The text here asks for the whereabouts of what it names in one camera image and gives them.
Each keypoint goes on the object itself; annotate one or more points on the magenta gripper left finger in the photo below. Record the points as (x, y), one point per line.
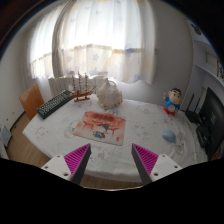
(70, 167)

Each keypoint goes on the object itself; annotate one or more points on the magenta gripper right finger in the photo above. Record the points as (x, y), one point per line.
(152, 167)

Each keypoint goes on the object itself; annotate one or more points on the red cartoon mouse pad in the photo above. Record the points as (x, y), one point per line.
(102, 127)

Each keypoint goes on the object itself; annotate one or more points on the white patterned tablecloth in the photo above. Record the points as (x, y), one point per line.
(144, 125)

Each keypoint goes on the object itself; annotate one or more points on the black wifi router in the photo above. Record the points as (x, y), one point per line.
(192, 115)

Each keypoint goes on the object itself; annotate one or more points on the cartoon boy figurine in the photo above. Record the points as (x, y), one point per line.
(173, 101)

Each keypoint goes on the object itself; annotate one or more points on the black computer monitor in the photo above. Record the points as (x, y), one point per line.
(210, 131)

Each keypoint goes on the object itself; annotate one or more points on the black mechanical keyboard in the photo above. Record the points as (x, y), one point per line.
(54, 104)

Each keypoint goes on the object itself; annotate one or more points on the wooden model sailing ship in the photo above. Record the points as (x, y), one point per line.
(82, 88)

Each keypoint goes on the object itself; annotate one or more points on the orange wooden chair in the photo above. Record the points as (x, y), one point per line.
(31, 100)

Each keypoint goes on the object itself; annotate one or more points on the large white conch shell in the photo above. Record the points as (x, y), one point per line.
(108, 95)

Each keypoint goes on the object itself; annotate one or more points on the white sheer curtain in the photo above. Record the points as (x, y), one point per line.
(111, 38)

